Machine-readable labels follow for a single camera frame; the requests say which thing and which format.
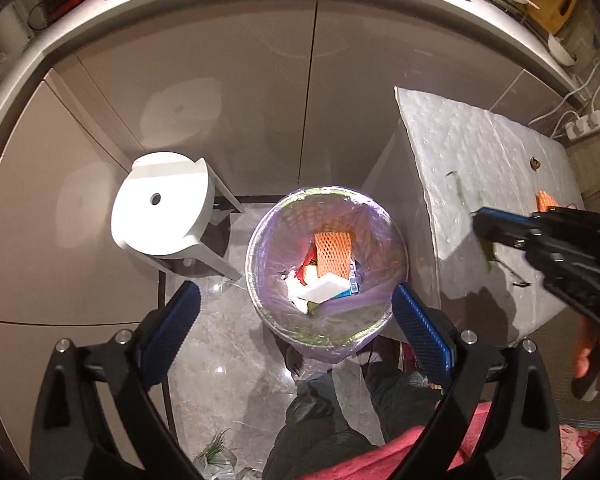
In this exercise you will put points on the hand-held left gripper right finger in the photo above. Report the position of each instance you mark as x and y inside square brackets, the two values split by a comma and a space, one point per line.
[420, 330]

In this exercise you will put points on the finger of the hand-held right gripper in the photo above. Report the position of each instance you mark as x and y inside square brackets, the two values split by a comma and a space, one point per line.
[502, 217]
[502, 235]

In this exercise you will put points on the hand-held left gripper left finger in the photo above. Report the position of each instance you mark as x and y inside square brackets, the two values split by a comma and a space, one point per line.
[172, 325]

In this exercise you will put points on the orange foam fruit net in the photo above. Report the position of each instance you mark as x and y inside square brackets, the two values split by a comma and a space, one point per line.
[332, 250]
[545, 200]

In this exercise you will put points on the blue white milk carton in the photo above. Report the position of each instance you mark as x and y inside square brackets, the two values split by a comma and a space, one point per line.
[325, 291]

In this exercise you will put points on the wastebasket with plastic liner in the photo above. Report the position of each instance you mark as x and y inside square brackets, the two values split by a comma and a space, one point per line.
[270, 270]

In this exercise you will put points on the white paper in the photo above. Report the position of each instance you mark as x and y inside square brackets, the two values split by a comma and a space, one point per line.
[294, 290]

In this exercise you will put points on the red snack packet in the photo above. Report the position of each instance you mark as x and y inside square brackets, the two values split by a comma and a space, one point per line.
[309, 262]

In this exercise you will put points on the person's right hand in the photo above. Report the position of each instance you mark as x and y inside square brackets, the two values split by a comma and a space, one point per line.
[586, 355]

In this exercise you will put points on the thin dark twig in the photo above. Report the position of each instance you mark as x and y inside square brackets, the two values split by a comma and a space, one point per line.
[521, 284]

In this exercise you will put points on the small brown nut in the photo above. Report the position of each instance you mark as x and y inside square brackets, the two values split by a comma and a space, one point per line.
[535, 162]

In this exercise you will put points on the table with white cover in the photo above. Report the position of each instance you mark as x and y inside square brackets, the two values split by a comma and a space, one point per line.
[455, 135]

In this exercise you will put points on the person's dark pants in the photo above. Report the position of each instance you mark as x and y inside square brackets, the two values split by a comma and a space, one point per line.
[330, 410]

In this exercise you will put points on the white power strip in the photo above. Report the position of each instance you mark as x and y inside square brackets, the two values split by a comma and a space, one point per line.
[582, 127]

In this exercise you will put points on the person's pink garment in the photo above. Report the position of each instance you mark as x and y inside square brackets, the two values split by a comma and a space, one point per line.
[405, 455]

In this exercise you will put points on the white round stool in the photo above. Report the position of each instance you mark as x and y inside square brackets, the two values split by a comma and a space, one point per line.
[155, 200]

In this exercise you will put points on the green plant scrap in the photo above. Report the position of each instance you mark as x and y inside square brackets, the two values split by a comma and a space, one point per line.
[215, 452]

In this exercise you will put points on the white bowl with scraps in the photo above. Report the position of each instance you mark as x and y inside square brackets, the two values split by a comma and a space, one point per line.
[560, 50]

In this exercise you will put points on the pink floral cloth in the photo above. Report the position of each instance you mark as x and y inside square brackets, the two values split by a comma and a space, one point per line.
[577, 450]

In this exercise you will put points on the kitchen counter cabinet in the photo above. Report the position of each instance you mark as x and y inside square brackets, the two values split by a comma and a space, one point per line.
[205, 85]

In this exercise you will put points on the white container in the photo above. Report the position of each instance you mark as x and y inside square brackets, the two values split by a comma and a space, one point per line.
[10, 25]

